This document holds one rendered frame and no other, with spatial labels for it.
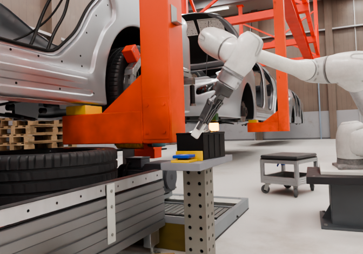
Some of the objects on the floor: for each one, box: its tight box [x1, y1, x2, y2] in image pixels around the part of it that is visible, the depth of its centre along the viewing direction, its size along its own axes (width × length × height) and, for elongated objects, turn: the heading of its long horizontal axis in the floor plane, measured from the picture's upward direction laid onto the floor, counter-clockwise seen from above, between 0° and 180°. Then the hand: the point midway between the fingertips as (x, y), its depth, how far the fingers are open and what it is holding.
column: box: [183, 167, 216, 254], centre depth 142 cm, size 10×10×42 cm
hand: (198, 129), depth 128 cm, fingers closed
